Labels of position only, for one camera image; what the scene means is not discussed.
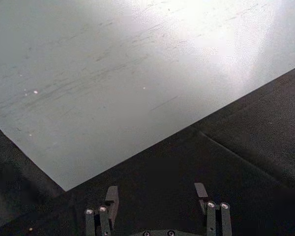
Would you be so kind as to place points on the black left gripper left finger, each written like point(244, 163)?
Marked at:
point(103, 218)

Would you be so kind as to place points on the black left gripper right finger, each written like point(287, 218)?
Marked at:
point(215, 216)

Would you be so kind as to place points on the black table cloth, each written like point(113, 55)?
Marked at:
point(211, 172)

